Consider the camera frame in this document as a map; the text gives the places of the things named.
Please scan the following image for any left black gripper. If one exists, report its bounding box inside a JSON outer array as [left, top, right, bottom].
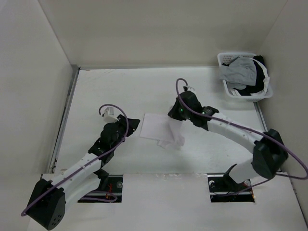
[[111, 115, 140, 150]]

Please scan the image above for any white tank top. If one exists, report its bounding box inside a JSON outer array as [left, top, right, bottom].
[[139, 113, 185, 149]]

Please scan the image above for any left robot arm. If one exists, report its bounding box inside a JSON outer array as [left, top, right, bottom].
[[22, 115, 140, 231]]

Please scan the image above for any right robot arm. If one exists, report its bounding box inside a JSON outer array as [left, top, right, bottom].
[[168, 91, 288, 191]]

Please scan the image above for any grey tank top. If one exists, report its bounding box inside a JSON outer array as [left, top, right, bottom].
[[219, 55, 257, 86]]

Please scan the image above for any black tank top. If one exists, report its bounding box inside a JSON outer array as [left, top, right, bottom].
[[237, 55, 265, 96]]

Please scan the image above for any white plastic laundry basket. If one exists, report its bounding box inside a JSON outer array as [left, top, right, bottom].
[[217, 51, 273, 103]]

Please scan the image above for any white garment in basket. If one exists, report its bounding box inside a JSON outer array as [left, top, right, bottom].
[[226, 61, 270, 95]]

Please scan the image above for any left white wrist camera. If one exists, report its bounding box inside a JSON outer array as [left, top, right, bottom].
[[102, 106, 118, 123]]

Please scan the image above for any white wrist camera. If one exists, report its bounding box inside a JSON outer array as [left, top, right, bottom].
[[102, 106, 118, 123], [183, 86, 195, 92]]

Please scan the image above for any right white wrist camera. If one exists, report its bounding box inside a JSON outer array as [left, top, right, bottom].
[[183, 86, 195, 92]]

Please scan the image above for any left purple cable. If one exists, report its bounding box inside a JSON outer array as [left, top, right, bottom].
[[21, 103, 130, 217]]

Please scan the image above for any purple cable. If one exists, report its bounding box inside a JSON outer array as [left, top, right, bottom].
[[21, 103, 130, 217], [175, 78, 308, 195]]

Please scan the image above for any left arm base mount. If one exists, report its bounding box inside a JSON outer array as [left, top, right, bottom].
[[78, 169, 124, 203]]

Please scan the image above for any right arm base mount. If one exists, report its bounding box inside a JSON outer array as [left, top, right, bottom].
[[207, 164, 255, 203]]

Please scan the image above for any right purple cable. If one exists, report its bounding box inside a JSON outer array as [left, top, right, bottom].
[[175, 78, 308, 195]]

